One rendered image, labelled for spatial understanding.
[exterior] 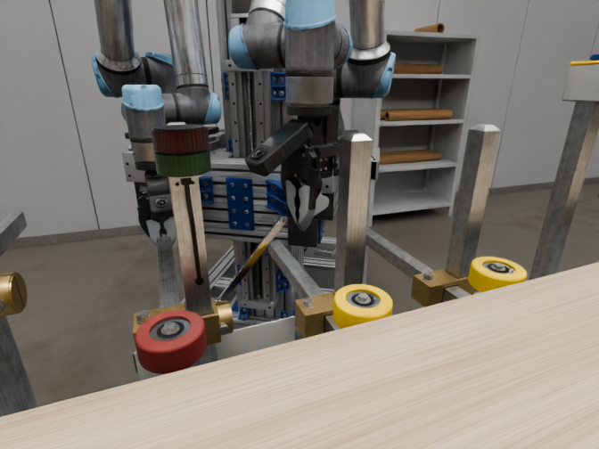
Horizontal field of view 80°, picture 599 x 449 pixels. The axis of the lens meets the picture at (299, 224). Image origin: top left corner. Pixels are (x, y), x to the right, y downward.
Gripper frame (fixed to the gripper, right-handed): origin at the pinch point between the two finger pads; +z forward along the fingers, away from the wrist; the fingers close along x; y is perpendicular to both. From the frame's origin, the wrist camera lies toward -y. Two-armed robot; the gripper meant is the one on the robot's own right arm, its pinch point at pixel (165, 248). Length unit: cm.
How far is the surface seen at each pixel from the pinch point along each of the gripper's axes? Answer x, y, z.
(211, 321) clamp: -5.4, -36.3, -3.5
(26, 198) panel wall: 95, 232, 44
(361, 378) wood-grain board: -18, -57, -7
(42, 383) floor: 57, 68, 82
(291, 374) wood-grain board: -11, -54, -7
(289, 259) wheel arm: -25.0, -14.7, 0.4
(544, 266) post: -78, -35, 3
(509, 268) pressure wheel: -52, -46, -8
